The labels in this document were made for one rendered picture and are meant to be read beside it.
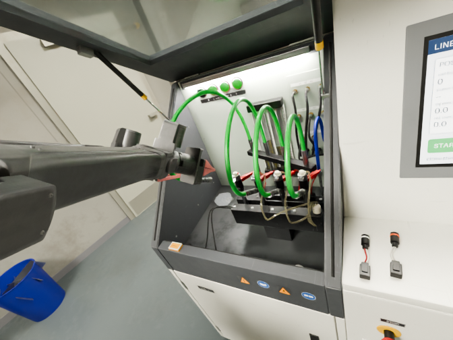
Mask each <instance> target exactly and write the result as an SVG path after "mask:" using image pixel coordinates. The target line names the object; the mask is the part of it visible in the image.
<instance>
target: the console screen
mask: <svg viewBox="0 0 453 340"><path fill-rule="evenodd" d="M399 177H400V178H453V13H449V14H447V15H444V16H440V17H437V18H433V19H430V20H425V21H423V22H419V23H416V24H411V25H409V26H407V27H406V38H405V54H404V84H403V100H402V129H401V145H400V175H399Z"/></svg>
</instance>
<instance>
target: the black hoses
mask: <svg viewBox="0 0 453 340"><path fill-rule="evenodd" d="M321 89H322V88H319V89H318V96H319V111H318V116H320V115H321V111H322V98H321ZM294 95H295V93H292V95H291V98H292V102H293V107H294V112H295V114H296V115H297V108H296V104H295V98H294ZM305 103H306V118H305V147H306V149H307V156H308V152H309V149H308V148H307V136H308V138H309V141H310V142H311V143H312V144H313V146H312V149H311V150H312V152H311V155H310V156H308V158H311V157H315V154H314V151H315V145H314V137H313V140H312V139H311V136H310V123H311V117H309V103H308V98H307V90H306V91H305ZM307 125H308V126H307ZM295 136H296V141H297V147H298V150H299V152H298V159H299V160H301V161H302V160H303V159H300V157H302V154H301V143H300V145H299V139H298V132H297V126H296V123H295ZM318 149H319V156H323V155H324V154H323V153H322V154H320V151H321V150H322V149H321V148H318Z"/></svg>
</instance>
